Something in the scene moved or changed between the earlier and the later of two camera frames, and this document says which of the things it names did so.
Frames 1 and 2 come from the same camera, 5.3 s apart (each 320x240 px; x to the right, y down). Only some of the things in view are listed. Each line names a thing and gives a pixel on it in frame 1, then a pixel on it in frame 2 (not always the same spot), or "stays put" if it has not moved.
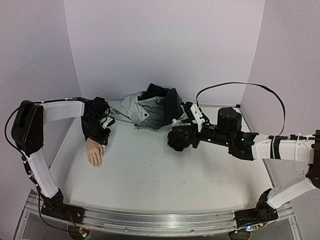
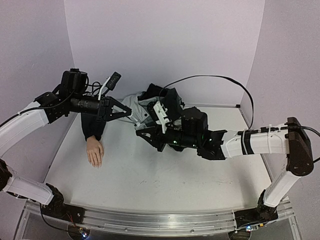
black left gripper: (102, 139) -> (106, 113)
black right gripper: (187, 110) -> (161, 137)
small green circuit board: (84, 232) stays put
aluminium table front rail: (146, 222) stays put
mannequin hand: (95, 153) stays put
